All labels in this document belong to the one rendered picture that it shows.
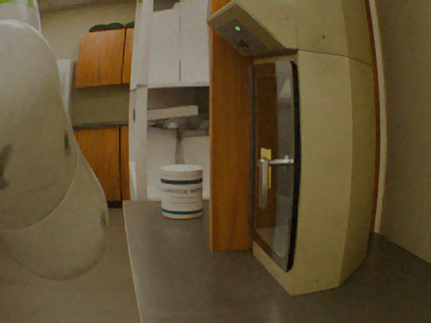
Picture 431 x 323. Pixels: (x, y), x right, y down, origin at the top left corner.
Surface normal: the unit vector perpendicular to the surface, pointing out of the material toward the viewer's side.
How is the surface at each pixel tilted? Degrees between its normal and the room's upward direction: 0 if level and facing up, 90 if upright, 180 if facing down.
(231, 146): 90
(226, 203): 90
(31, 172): 119
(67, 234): 112
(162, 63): 93
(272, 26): 90
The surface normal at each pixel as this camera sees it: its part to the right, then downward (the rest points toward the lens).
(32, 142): 0.83, 0.47
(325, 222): 0.18, 0.13
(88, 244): 0.80, 0.34
